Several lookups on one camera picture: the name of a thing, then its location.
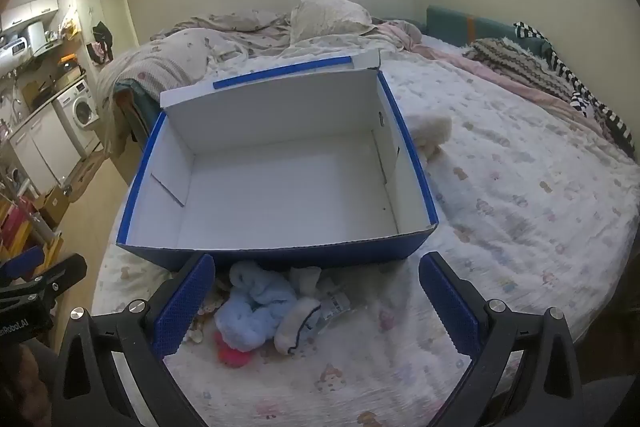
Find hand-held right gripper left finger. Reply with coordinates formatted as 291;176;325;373
50;253;217;427

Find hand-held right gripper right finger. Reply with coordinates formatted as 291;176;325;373
419;251;586;427

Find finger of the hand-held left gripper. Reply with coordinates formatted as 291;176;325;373
0;253;87;308
0;246;45;282

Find cream floral cloth piece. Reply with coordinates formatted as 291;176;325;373
187;289;227;345

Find pink plush ball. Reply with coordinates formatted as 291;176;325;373
214;331;253;368

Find cream sock with blue trim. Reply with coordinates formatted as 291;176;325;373
274;297;322;355

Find blue and white cardboard box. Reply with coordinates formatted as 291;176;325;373
116;48;440;272

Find pink bag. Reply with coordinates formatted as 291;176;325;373
0;207;31;253

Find brown cardboard box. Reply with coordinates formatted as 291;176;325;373
37;184;71;228

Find white kitchen cabinet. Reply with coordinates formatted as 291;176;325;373
9;109;83;192

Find white washing machine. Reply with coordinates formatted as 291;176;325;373
52;77;101;152

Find cream fluffy plush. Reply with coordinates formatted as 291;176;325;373
412;114;453;158

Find pink blanket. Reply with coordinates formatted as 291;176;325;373
372;21;616;142

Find hanging dark clothes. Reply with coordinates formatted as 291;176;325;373
89;21;116;68

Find beige printed quilt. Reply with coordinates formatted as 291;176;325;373
97;11;301;108

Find striped knit blanket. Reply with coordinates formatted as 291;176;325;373
462;37;576;100

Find black and white striped cloth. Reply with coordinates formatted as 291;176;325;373
514;22;633;148

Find teal headboard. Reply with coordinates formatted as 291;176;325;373
426;5;556;58

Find beige printed pillow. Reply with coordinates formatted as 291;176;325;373
290;0;373;42

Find bed frame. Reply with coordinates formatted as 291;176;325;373
112;79;156;188

